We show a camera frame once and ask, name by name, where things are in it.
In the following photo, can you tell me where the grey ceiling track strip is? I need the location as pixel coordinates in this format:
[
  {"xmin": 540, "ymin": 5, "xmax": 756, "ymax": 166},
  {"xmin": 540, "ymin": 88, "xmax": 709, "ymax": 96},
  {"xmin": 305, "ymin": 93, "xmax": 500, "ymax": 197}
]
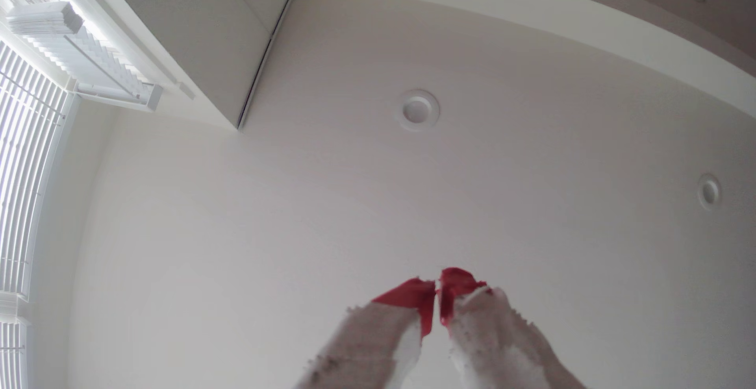
[{"xmin": 237, "ymin": 0, "xmax": 301, "ymax": 130}]

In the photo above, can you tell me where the white raised window blind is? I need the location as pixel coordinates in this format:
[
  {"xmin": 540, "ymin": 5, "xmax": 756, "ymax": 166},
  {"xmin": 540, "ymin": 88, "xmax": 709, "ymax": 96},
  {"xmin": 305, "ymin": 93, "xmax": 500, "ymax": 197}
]
[{"xmin": 5, "ymin": 1, "xmax": 164, "ymax": 113}]

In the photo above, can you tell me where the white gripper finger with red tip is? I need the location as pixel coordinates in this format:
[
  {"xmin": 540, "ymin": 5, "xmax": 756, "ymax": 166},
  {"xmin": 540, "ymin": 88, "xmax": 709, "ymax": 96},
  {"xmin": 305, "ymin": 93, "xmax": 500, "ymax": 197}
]
[
  {"xmin": 439, "ymin": 267, "xmax": 589, "ymax": 389},
  {"xmin": 294, "ymin": 277, "xmax": 437, "ymax": 389}
]

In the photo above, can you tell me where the white slatted window blind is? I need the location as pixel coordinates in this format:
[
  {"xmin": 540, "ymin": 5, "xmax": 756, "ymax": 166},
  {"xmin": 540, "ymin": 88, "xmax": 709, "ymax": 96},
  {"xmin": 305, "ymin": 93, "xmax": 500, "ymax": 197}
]
[{"xmin": 0, "ymin": 41, "xmax": 80, "ymax": 389}]

